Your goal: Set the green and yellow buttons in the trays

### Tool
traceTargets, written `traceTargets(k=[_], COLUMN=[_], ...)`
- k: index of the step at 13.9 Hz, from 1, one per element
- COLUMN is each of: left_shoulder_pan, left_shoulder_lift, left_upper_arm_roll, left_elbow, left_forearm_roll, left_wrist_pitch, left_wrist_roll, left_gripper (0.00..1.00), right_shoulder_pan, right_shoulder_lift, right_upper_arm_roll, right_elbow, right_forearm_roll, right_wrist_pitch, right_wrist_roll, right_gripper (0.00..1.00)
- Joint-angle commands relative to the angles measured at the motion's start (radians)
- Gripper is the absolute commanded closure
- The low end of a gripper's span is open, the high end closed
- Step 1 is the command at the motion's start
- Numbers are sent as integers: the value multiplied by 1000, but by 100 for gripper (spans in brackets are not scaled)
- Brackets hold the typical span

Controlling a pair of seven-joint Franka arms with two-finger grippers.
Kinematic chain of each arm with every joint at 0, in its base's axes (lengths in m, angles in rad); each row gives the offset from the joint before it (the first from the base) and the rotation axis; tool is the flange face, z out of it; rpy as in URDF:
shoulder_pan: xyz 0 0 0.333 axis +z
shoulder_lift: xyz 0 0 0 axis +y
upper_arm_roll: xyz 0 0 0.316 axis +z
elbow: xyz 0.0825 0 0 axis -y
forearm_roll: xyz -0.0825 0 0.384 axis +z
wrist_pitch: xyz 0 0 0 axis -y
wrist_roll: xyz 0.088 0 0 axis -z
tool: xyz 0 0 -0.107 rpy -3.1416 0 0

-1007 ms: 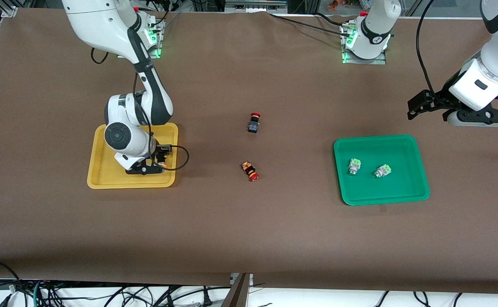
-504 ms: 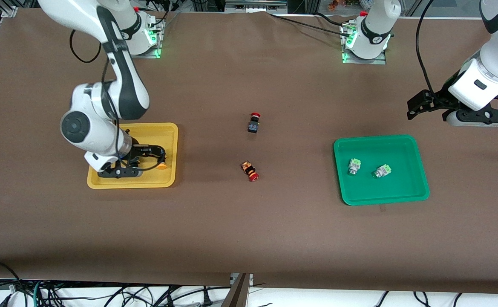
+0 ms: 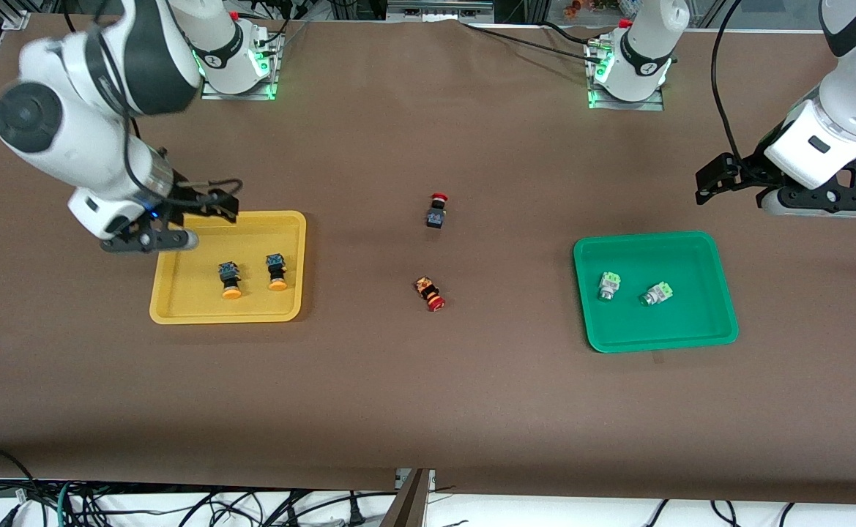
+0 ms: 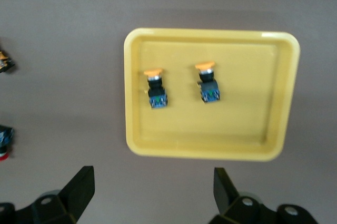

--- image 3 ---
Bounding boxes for yellow push button switch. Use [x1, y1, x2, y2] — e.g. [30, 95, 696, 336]
[217, 261, 245, 302]
[264, 253, 290, 293]

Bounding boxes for yellow plastic tray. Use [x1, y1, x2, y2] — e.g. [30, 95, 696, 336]
[149, 211, 308, 325]

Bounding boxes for green plastic tray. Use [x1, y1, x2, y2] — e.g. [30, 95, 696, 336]
[573, 231, 740, 354]

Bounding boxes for colourful background objects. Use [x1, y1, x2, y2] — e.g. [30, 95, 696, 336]
[562, 0, 625, 20]

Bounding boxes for red button with blue base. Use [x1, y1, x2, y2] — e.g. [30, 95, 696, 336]
[425, 193, 451, 230]

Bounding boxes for red button with orange base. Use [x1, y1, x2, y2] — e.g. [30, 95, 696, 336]
[414, 275, 447, 313]

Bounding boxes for brown table cover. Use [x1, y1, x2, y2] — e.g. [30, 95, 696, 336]
[0, 15, 856, 506]

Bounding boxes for brown table leg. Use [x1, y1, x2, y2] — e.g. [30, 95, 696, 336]
[379, 468, 433, 527]

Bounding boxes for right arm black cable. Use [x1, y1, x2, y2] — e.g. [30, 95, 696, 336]
[91, 0, 244, 206]

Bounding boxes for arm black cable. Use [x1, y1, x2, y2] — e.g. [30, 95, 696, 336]
[91, 0, 244, 206]
[710, 0, 747, 163]

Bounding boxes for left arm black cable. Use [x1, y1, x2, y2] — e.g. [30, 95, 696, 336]
[710, 0, 747, 163]

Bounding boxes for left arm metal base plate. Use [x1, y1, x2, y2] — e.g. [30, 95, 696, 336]
[586, 37, 667, 112]

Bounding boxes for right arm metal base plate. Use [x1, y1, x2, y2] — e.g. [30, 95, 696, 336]
[200, 28, 283, 102]

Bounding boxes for long black table cable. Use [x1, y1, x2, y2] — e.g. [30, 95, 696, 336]
[461, 22, 604, 65]

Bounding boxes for black looped floor cable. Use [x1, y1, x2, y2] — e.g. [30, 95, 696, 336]
[0, 446, 42, 527]

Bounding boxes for aluminium frame rail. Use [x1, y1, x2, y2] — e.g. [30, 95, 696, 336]
[387, 0, 496, 23]

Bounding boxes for green floor cable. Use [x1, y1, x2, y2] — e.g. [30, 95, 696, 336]
[56, 480, 78, 527]

